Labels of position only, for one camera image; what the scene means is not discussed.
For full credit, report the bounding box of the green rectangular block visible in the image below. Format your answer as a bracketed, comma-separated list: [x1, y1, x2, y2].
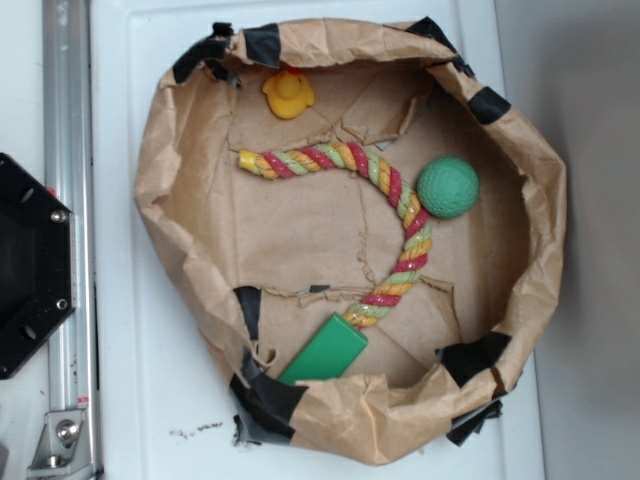
[278, 313, 368, 385]

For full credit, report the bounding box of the multicolour twisted rope toy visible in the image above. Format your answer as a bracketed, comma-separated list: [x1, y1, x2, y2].
[238, 142, 432, 329]

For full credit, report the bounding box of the yellow rubber duck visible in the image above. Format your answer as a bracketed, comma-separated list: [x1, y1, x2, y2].
[261, 68, 315, 120]

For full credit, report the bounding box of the green textured ball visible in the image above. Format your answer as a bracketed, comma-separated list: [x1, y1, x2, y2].
[417, 157, 480, 219]

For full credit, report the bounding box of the metal corner bracket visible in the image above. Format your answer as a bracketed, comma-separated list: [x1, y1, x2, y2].
[27, 409, 91, 479]

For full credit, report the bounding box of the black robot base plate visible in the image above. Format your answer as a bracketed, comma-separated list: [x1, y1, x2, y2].
[1, 154, 74, 380]

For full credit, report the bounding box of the aluminium extrusion rail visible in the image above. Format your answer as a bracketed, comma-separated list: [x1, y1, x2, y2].
[42, 1, 103, 479]

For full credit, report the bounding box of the brown paper bin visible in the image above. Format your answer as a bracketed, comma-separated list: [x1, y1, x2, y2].
[134, 19, 567, 465]

